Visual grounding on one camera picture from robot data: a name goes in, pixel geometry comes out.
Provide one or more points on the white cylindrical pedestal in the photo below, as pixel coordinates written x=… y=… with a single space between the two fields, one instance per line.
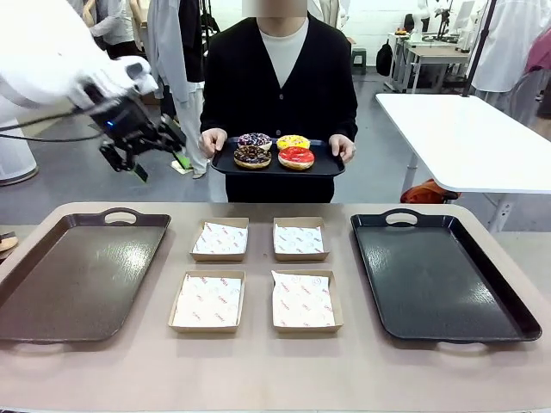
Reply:
x=15 y=155

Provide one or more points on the person's left forearm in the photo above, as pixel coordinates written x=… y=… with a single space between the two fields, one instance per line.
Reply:
x=345 y=116

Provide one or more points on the person's left hand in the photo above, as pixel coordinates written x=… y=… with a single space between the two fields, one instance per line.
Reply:
x=344 y=146

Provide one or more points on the light trousers on mannequin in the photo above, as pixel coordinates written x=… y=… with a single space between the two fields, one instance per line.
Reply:
x=191 y=129

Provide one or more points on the black hanging garment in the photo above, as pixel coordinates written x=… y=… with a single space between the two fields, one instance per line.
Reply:
x=193 y=43

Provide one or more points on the black stand pole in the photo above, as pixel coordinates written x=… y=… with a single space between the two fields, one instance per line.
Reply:
x=480 y=51

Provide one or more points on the small black serving tray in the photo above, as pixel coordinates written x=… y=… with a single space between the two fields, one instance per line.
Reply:
x=224 y=165

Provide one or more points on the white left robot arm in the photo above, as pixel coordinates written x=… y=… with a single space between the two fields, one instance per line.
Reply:
x=43 y=64

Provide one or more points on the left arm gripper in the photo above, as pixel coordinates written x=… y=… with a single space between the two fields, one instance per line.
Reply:
x=118 y=122

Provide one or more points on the person's right hand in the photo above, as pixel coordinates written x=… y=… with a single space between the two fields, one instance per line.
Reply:
x=212 y=142

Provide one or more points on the person in black cardigan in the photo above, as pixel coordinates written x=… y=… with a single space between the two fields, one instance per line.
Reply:
x=241 y=64

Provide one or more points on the orange bag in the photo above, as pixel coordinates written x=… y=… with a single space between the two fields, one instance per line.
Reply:
x=424 y=192

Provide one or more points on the purple sprinkled donut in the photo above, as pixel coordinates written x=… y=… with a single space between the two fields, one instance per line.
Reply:
x=247 y=138

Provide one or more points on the person's right forearm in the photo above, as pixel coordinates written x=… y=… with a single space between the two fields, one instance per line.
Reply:
x=212 y=114

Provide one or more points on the yellow glazed donut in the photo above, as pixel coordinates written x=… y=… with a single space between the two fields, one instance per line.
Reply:
x=286 y=141

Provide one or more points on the kraft paper food box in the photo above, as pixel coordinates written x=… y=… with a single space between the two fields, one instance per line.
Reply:
x=204 y=329
x=219 y=258
x=307 y=329
x=301 y=257

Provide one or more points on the beige mannequin base plate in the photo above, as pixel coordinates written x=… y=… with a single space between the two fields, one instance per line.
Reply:
x=183 y=170

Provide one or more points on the tan wooden sandal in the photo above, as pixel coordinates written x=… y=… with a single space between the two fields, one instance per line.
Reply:
x=8 y=243

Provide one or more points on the chocolate sprinkled donut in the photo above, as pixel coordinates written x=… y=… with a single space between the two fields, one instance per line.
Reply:
x=243 y=158

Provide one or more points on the black backpack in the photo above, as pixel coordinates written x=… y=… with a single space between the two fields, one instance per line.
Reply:
x=384 y=58

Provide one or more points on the green stool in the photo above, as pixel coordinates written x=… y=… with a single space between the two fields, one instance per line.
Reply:
x=358 y=58

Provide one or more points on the red glazed donut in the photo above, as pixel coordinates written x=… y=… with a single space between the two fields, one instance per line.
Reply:
x=287 y=158

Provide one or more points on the white side table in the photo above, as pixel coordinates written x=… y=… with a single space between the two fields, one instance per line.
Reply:
x=465 y=137

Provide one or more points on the pink hanging garment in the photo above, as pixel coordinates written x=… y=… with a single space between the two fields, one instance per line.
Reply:
x=540 y=51

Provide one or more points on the white hanging garment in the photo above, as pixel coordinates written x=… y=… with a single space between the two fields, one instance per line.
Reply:
x=510 y=43

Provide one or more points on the grey hanging garment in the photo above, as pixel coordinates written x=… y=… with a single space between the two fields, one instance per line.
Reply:
x=168 y=43

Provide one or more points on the grey background desk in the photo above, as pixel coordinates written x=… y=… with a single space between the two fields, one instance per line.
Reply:
x=430 y=53

